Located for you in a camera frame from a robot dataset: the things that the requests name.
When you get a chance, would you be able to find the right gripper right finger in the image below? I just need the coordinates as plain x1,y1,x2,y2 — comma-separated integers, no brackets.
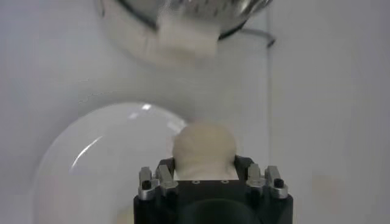
233,155,289,200

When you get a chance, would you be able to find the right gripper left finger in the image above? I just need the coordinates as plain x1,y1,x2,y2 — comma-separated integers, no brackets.
137,157,179,201

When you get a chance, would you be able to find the black pot power cord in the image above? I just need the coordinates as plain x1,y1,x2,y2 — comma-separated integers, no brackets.
219,27,277,49

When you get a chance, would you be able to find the white steamed baozi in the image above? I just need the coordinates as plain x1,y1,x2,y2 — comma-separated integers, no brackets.
172,121,240,181

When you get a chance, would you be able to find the white round plate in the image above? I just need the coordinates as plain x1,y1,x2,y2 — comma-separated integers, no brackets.
32,102,188,224

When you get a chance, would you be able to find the steel steamer pot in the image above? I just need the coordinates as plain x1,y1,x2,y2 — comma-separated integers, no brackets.
97,0,275,66

